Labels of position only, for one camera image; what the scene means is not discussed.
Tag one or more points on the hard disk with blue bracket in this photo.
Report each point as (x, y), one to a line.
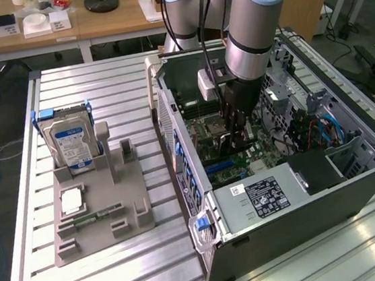
(69, 143)

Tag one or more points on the grey plastic parts rack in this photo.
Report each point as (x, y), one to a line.
(107, 238)

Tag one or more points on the small white labelled box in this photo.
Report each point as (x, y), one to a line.
(59, 22)

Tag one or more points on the CPU socket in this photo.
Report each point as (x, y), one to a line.
(213, 124)

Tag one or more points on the wooden desk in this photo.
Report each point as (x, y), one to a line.
(4, 46)

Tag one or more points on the grey power supply unit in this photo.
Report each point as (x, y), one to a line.
(262, 200)

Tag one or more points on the stack of white papers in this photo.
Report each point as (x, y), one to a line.
(150, 10)

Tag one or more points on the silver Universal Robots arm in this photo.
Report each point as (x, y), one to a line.
(249, 31)

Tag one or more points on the white tape dispenser box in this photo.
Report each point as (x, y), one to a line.
(36, 25)

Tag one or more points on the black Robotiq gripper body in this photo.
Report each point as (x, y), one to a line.
(241, 95)

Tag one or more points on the white box with black top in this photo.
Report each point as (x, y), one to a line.
(5, 25)

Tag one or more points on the black chair base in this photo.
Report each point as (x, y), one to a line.
(0, 75)

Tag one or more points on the silver CPU chip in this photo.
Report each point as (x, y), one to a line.
(71, 201)

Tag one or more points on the green motherboard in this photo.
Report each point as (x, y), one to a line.
(244, 164)

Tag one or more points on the black open PC case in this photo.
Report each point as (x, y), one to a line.
(302, 229)

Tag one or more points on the black round lamp base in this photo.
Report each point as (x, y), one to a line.
(101, 2)

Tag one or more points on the green RAM stick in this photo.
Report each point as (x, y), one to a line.
(89, 218)

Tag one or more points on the blue expansion slot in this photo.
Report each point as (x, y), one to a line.
(218, 167)

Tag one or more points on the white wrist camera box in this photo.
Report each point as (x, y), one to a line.
(206, 84)

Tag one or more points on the white tape roll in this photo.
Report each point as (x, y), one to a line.
(18, 0)

